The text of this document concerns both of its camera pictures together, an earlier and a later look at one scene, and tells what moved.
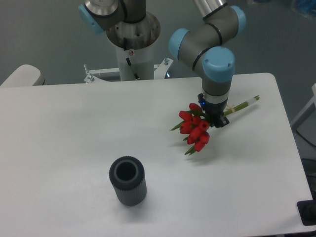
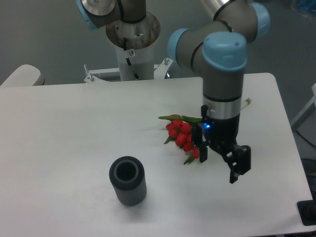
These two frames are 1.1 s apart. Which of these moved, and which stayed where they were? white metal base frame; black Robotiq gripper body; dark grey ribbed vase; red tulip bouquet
Moved: black Robotiq gripper body; red tulip bouquet
Stayed: white metal base frame; dark grey ribbed vase
